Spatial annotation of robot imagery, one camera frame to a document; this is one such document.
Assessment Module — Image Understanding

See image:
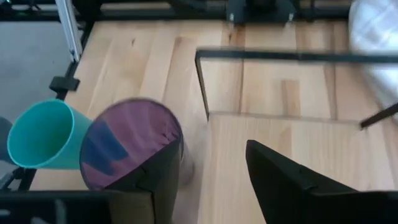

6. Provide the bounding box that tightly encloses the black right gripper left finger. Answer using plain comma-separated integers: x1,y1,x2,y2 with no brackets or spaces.
105,139,184,224

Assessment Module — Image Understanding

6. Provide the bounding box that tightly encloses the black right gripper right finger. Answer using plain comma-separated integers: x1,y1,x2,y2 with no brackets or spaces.
244,139,398,224

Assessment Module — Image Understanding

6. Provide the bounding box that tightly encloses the purple faceted plastic cup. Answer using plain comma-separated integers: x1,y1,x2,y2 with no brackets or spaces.
79,97,196,192

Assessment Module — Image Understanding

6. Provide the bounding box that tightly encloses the teal plastic cup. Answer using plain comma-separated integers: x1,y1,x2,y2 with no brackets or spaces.
6,98,94,170

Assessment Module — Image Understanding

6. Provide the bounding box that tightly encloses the white crumpled cloth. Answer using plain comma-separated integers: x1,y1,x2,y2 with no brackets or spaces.
348,0,398,125

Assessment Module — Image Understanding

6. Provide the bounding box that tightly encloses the black metal frame shelf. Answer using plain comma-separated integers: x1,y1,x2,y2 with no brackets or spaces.
195,47,398,224

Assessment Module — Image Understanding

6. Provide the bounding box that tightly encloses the black frame bracket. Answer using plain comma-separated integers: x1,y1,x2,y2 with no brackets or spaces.
49,75,81,101

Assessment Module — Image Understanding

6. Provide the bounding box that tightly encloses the silver aluminium frame post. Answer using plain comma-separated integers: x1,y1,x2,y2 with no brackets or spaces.
55,0,83,63

